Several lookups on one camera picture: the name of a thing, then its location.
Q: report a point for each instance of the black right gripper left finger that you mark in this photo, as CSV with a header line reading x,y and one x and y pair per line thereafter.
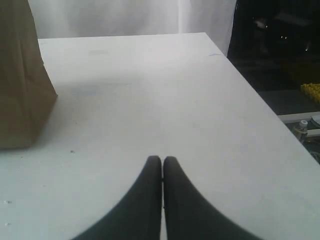
x,y
138,215

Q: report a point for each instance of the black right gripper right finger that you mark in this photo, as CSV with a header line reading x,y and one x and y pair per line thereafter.
x,y
188,215

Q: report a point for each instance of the brown paper bag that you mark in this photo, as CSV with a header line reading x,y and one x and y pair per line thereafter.
x,y
27,95

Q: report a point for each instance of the small clear bottle white cap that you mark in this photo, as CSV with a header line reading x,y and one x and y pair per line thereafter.
x,y
300,131

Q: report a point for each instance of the yellow perforated tray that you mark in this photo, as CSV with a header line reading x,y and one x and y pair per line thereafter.
x,y
312,90

